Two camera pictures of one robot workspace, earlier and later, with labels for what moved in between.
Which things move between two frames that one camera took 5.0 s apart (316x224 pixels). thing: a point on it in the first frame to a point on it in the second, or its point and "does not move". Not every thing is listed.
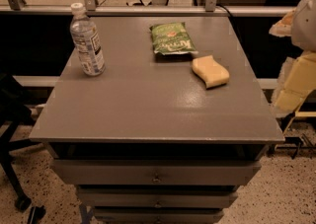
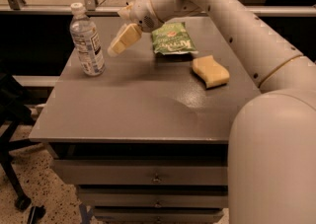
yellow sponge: [211, 73] does not move
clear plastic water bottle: [86, 39] does not move
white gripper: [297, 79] to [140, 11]
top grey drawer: [152, 172] does not move
